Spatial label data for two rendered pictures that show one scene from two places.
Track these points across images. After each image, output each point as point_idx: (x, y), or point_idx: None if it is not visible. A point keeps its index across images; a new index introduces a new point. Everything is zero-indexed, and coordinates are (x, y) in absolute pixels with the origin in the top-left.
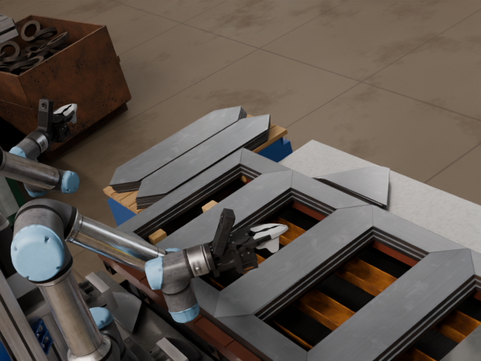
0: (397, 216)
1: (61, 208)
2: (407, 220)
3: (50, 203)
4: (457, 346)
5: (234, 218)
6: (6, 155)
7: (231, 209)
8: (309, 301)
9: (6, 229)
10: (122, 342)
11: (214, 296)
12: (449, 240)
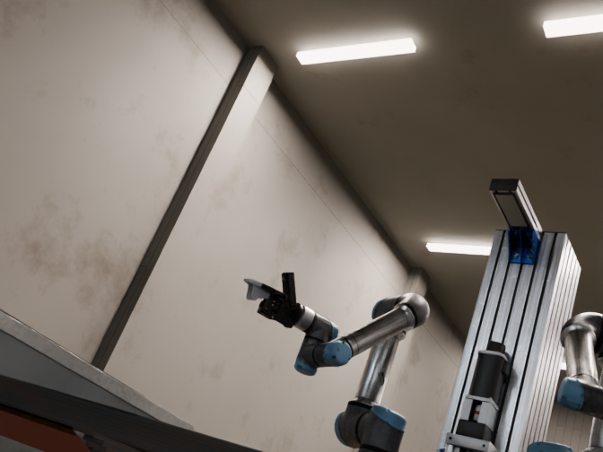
0: (87, 400)
1: (403, 299)
2: (70, 395)
3: (406, 294)
4: (73, 354)
5: (282, 274)
6: (570, 333)
7: (287, 272)
8: None
9: (478, 356)
10: (363, 438)
11: None
12: (8, 377)
